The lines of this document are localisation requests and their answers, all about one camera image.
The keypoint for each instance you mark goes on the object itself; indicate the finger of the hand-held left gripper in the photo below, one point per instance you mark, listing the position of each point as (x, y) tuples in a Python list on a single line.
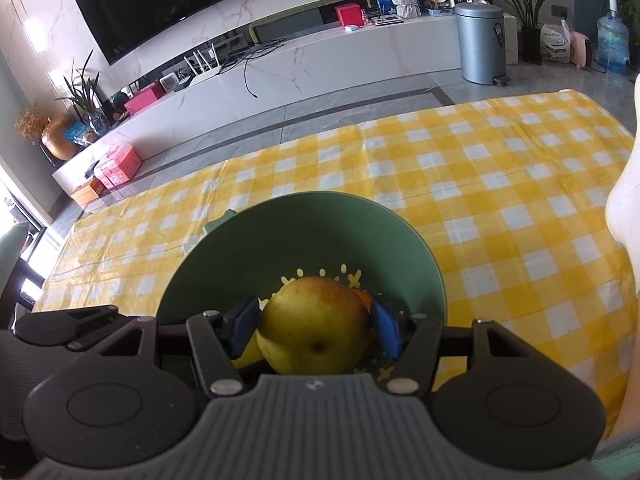
[(55, 325)]

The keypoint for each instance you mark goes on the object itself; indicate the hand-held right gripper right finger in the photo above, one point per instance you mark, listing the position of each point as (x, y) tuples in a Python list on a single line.
[(387, 330)]

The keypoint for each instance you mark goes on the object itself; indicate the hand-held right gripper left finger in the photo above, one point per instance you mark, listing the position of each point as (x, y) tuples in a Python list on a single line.
[(245, 327)]

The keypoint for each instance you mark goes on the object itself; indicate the yellow pear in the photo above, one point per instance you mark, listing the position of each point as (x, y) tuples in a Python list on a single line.
[(310, 325)]

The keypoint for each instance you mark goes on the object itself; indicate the green colander bowl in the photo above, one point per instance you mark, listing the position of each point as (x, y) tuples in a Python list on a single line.
[(300, 240)]

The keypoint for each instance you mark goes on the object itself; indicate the yellow lemon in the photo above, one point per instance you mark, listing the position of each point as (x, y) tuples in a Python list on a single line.
[(248, 355)]

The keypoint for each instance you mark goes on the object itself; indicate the orange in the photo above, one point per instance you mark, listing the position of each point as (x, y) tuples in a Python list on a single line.
[(364, 300)]

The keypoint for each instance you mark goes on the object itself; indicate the grey mesh chair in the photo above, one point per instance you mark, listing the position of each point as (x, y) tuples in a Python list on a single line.
[(20, 385)]

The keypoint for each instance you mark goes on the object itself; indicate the green chair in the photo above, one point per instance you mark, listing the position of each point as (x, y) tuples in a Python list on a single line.
[(12, 255)]

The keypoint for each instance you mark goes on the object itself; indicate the orange cardboard box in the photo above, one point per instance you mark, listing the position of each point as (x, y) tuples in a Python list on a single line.
[(87, 191)]

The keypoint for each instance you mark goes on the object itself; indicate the yellow checkered tablecloth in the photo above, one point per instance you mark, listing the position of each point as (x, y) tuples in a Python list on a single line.
[(450, 170)]

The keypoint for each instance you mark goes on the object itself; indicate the pink storage boxes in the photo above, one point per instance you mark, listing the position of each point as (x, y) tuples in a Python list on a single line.
[(119, 165)]

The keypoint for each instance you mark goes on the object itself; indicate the golden vase with dried flowers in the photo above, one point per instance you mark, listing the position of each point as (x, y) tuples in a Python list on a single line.
[(57, 140)]

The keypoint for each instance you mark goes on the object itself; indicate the plant in glass vase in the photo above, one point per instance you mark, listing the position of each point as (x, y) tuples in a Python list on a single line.
[(85, 95)]

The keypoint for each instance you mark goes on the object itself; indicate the pink flat box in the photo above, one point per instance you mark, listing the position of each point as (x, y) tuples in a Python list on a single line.
[(144, 99)]

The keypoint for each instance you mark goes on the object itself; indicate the white router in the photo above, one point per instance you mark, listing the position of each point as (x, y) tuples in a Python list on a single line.
[(205, 75)]

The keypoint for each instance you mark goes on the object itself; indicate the light green shorts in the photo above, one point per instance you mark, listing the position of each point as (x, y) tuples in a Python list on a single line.
[(622, 460)]

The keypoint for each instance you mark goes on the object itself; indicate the white marble tv cabinet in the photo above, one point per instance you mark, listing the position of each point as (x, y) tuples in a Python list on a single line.
[(325, 65)]

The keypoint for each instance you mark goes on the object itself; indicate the silver pedal trash can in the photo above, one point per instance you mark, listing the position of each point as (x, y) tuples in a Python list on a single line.
[(477, 42)]

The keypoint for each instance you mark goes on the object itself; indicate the red box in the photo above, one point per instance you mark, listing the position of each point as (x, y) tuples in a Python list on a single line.
[(348, 15)]

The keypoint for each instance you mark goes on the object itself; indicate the white plastic bag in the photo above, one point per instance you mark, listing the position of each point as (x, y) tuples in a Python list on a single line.
[(554, 42)]

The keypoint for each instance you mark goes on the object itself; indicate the black television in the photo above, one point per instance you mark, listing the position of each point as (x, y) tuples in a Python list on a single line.
[(170, 0)]

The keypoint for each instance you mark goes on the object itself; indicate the pink small heater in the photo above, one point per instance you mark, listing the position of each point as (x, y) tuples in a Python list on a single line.
[(581, 50)]

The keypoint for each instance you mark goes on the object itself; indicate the tall leafy potted plant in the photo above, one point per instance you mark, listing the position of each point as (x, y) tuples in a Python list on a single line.
[(530, 10)]

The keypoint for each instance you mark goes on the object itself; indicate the blue water jug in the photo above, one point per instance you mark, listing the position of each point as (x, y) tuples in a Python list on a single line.
[(612, 40)]

